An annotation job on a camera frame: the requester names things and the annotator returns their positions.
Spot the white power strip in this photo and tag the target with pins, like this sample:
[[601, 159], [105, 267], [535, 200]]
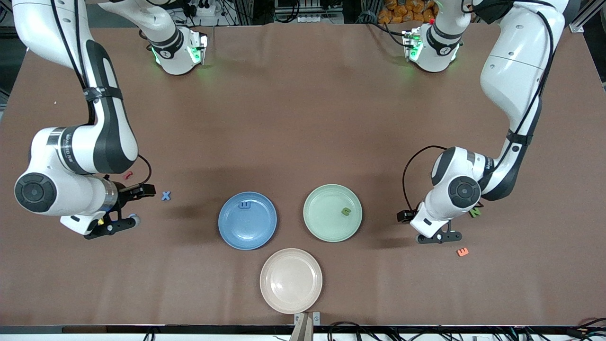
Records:
[[203, 9], [312, 19]]

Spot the blue letter m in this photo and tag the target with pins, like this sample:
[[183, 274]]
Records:
[[245, 205]]

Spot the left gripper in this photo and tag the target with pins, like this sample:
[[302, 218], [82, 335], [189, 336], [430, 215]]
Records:
[[405, 216]]

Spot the table cover sheet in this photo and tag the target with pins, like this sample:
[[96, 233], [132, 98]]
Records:
[[303, 118]]

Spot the green letter N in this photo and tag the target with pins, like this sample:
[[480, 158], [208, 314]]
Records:
[[475, 213]]

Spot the blue plate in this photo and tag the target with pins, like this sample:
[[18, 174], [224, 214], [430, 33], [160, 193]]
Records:
[[247, 227]]

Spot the aluminium frame profile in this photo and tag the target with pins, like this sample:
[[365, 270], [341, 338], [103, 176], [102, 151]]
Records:
[[583, 19], [246, 12]]

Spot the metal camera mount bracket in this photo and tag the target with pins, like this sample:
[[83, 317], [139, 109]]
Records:
[[316, 318]]

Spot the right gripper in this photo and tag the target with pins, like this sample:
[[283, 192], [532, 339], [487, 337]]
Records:
[[126, 194]]

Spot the black table edge rail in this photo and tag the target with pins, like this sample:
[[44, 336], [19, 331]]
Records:
[[189, 329]]

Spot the heap of orange objects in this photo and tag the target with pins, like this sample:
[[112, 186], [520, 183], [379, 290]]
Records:
[[402, 12]]

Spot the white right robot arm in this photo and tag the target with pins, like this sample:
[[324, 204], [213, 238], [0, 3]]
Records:
[[109, 142]]

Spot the green plate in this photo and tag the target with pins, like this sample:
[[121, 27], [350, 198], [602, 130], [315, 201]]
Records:
[[326, 222]]

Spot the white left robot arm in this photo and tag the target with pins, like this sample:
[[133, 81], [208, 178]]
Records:
[[516, 61]]

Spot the pink beige plate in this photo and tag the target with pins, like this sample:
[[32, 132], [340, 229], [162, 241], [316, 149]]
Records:
[[291, 281]]

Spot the blue letter x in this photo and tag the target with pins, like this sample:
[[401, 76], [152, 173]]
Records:
[[165, 195]]

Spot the orange letter E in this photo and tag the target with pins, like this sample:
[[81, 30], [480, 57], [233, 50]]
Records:
[[462, 252]]

